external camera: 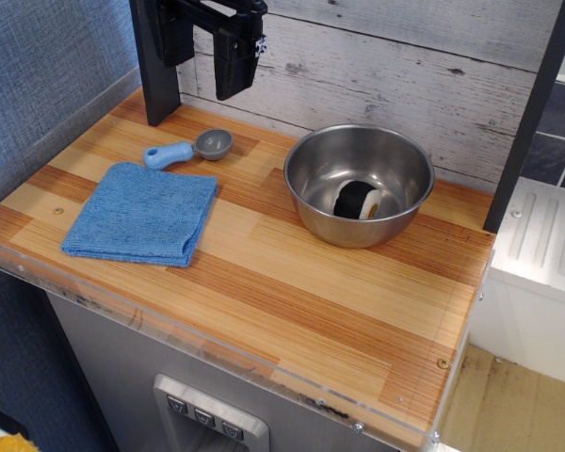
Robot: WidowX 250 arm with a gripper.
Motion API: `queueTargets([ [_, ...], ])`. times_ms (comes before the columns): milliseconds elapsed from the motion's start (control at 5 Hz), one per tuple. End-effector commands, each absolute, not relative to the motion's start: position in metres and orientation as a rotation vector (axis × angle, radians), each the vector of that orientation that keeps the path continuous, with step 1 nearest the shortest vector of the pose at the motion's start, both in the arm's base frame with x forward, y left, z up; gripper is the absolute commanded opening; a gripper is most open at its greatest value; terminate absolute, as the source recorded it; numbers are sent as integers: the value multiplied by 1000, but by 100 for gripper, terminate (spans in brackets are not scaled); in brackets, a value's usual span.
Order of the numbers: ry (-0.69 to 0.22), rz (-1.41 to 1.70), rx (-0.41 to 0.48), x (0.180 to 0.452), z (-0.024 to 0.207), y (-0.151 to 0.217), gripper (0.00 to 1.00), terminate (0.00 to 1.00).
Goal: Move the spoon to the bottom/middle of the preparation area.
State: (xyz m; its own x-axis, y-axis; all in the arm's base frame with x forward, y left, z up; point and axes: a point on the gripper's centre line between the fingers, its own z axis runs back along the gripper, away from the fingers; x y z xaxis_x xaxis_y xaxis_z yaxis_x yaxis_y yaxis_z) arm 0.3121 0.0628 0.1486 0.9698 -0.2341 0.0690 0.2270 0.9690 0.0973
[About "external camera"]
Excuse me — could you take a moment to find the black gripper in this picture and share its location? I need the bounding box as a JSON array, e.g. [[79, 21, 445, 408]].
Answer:
[[157, 1, 267, 101]]

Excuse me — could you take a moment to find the blue handled grey spoon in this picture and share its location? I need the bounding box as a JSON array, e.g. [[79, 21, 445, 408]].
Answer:
[[143, 129, 234, 170]]

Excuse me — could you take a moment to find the blue folded cloth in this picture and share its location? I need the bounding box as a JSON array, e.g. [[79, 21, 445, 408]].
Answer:
[[61, 162, 218, 267]]

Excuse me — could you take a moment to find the stainless steel bowl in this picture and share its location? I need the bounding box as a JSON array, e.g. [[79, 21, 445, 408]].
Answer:
[[283, 124, 435, 248]]

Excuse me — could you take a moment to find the toy sushi roll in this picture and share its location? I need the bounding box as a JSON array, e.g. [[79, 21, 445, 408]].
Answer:
[[331, 180, 382, 219]]

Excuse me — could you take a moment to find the clear acrylic edge guard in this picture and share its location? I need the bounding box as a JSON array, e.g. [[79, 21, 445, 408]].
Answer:
[[0, 227, 493, 451]]

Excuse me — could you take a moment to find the silver dispenser button panel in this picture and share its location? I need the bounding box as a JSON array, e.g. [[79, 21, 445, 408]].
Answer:
[[153, 374, 270, 451]]

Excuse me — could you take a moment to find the white toy sink unit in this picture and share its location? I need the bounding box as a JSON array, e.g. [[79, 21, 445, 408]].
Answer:
[[469, 178, 565, 382]]

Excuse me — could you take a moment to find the yellow object at corner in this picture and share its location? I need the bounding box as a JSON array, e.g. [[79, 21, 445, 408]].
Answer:
[[0, 434, 40, 452]]

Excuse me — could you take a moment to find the dark grey right post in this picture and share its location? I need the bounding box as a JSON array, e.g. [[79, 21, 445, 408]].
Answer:
[[483, 1, 565, 234]]

